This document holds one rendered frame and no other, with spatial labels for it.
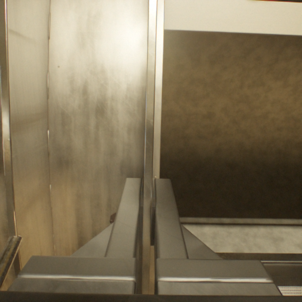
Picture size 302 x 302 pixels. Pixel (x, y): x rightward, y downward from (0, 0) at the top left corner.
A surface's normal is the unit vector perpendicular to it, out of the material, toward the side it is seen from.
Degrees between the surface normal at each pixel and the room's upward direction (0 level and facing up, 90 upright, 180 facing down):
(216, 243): 74
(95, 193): 6
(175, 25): 0
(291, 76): 26
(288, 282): 96
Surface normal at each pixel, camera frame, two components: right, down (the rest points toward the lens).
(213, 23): 0.00, 0.26
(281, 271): 0.03, -0.95
